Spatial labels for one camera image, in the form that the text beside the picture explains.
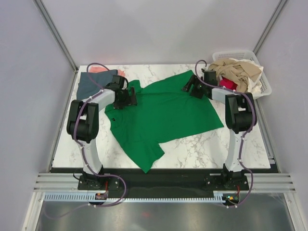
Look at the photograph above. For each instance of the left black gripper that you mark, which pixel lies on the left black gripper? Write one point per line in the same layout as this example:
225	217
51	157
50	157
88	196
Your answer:
130	100

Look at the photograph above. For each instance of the magenta t shirt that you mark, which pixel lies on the magenta t shirt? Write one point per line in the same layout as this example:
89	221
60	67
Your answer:
224	82

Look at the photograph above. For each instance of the cream white t shirt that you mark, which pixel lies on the cream white t shirt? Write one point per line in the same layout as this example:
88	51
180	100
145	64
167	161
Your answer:
253	86

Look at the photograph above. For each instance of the folded salmon t shirt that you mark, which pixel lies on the folded salmon t shirt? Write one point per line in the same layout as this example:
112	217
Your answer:
97	69

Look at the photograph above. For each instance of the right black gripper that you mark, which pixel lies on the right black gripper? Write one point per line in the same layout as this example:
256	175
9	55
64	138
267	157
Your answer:
194	82

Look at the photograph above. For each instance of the left aluminium frame post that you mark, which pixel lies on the left aluminium frame post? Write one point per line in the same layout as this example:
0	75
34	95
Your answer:
55	33

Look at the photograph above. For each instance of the white slotted cable duct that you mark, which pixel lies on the white slotted cable duct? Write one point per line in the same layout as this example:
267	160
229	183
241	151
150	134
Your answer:
93	197

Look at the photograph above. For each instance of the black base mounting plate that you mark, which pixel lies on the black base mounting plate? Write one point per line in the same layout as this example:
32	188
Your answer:
163	182

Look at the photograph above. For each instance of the folded blue-grey t shirt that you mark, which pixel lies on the folded blue-grey t shirt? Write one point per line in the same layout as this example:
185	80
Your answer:
87	88

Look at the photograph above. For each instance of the aluminium frame post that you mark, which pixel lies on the aluminium frame post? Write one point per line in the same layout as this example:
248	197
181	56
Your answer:
270	24
55	33

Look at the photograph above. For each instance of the white plastic laundry basket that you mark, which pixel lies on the white plastic laundry basket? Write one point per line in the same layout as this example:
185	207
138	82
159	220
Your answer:
261	90

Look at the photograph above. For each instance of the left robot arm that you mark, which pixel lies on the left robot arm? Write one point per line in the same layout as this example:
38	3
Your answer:
83	127

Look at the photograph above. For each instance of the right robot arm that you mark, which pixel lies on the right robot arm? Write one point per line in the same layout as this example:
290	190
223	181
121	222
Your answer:
240	118

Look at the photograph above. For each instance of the right aluminium frame post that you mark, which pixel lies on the right aluminium frame post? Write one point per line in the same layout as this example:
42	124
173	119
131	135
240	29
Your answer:
270	24

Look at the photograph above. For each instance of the beige t shirt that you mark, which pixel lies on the beige t shirt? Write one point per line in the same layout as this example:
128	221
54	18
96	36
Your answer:
236	71

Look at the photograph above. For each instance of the green polo shirt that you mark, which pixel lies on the green polo shirt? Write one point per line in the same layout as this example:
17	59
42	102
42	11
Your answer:
163	113

